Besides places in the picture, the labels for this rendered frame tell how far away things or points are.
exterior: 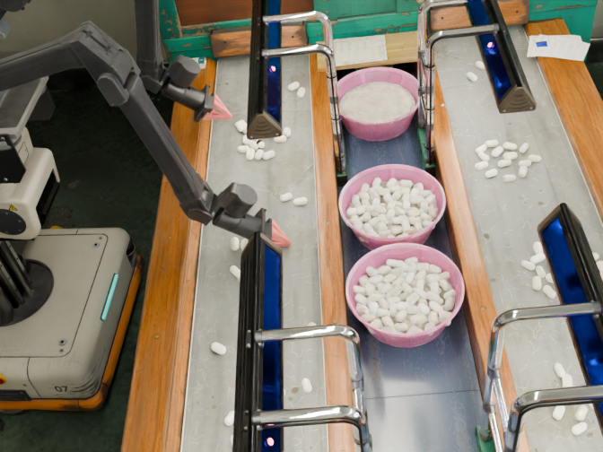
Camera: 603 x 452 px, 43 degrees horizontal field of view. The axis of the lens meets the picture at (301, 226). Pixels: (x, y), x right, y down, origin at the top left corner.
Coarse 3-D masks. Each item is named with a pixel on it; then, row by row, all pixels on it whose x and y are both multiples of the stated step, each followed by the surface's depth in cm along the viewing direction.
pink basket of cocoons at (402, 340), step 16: (368, 256) 181; (384, 256) 183; (400, 256) 184; (416, 256) 183; (432, 256) 181; (352, 272) 178; (448, 272) 178; (352, 288) 178; (464, 288) 171; (352, 304) 174; (448, 320) 166; (384, 336) 169; (400, 336) 165; (416, 336) 166; (432, 336) 171
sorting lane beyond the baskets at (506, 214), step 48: (528, 48) 234; (480, 96) 221; (480, 144) 207; (480, 192) 195; (528, 192) 193; (576, 192) 191; (480, 240) 184; (528, 240) 182; (528, 288) 173; (528, 336) 164; (528, 384) 156; (576, 384) 155; (528, 432) 149
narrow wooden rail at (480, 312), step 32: (416, 64) 233; (448, 128) 209; (448, 160) 201; (448, 192) 193; (448, 224) 193; (480, 256) 177; (480, 288) 171; (480, 320) 165; (480, 352) 160; (480, 384) 163; (512, 384) 154
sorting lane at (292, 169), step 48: (240, 96) 235; (288, 96) 232; (240, 144) 219; (288, 144) 216; (288, 192) 203; (240, 240) 193; (288, 288) 181; (192, 336) 174; (192, 384) 165; (288, 384) 163; (192, 432) 157; (288, 432) 155
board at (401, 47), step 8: (400, 32) 242; (408, 32) 241; (416, 32) 241; (392, 40) 239; (400, 40) 239; (408, 40) 238; (416, 40) 238; (392, 48) 236; (400, 48) 236; (408, 48) 235; (416, 48) 235; (320, 56) 238; (392, 56) 233; (400, 56) 233; (408, 56) 232; (416, 56) 232; (320, 64) 235; (360, 64) 233; (368, 64) 233; (376, 64) 233; (384, 64) 233
